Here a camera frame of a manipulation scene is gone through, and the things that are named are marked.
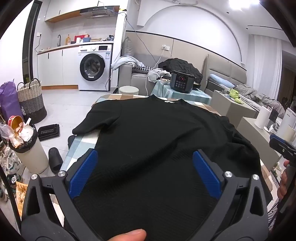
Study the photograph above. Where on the white crumpled cloth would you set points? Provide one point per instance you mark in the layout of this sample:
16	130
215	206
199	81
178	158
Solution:
155	74

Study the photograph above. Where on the white curtain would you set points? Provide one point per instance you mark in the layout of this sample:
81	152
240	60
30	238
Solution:
266	67

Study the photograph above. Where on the small grey cabinet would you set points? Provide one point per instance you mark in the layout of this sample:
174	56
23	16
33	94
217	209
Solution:
231	109

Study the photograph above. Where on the white wall socket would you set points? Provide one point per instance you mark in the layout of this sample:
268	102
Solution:
165	47

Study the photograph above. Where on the white trash bin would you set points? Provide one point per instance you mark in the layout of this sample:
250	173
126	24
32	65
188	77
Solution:
32	155

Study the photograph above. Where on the white base cabinets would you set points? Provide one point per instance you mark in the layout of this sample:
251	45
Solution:
55	67

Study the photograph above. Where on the black knit shirt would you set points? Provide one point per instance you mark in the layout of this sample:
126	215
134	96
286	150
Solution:
150	139

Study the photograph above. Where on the houndstooth pillow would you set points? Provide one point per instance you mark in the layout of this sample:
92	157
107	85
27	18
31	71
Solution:
142	70

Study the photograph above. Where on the grey cushion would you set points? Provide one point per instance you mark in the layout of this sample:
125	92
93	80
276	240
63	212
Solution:
128	47

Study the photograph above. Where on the black quilted jacket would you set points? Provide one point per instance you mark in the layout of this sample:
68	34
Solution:
180	64

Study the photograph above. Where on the round white stool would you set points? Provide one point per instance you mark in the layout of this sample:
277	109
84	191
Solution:
128	90

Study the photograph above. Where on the green toy figure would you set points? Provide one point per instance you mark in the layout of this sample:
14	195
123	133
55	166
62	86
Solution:
235	95

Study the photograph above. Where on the person's right hand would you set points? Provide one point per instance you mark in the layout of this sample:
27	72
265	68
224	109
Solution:
283	180

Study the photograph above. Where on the black framed door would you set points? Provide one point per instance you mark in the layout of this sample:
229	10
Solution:
29	41

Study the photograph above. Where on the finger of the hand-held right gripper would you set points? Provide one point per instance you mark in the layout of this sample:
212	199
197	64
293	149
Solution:
277	140

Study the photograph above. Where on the white washing machine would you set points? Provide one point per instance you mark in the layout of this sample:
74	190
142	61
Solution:
94	67

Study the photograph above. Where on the blue pillow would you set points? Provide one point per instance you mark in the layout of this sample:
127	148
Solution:
220	79

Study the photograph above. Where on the person's left hand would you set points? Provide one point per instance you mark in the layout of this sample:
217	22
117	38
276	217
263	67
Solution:
129	235

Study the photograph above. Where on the blue checked side table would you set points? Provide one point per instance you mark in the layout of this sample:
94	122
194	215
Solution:
185	97

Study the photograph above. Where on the dark pressure cooker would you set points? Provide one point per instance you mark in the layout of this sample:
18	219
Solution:
182	82

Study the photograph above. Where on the shoe rack with shoes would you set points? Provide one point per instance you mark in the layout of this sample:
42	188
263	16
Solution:
9	166

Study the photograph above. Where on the orange bottle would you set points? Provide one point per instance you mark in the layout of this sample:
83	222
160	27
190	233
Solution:
68	40

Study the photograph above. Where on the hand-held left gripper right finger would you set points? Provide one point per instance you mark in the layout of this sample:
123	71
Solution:
207	173

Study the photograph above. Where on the purple bag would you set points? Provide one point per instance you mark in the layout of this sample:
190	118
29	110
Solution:
9	102

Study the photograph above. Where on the grey bed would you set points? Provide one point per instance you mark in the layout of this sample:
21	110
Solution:
254	95

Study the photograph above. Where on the black floor tray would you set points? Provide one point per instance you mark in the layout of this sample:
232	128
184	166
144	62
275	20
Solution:
48	133

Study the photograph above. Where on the steel range hood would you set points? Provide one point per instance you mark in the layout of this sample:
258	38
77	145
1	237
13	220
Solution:
99	12

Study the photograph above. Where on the woven laundry basket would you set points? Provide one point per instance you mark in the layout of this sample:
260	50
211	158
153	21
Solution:
31	102

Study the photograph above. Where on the red box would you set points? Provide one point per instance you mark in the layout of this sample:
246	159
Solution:
78	39

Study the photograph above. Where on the blue bowl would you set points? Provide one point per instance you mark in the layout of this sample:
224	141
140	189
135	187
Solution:
86	39

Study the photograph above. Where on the white paper towel roll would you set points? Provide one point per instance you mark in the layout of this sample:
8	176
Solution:
262	118

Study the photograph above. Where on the grey sofa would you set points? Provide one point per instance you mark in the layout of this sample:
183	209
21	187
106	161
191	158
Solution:
136	81

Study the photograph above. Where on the large grey cabinet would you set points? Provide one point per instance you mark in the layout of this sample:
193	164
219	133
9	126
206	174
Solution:
254	141

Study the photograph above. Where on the black kitchen faucet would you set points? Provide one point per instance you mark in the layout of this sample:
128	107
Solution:
59	39

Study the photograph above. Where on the light grey garment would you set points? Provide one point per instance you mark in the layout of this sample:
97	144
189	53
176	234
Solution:
124	61

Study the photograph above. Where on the white wall cabinets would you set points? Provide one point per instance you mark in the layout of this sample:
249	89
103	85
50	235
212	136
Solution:
60	9

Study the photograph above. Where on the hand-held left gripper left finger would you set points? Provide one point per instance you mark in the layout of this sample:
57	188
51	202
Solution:
83	173

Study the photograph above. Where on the black slipper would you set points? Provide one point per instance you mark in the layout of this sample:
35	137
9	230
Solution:
55	160

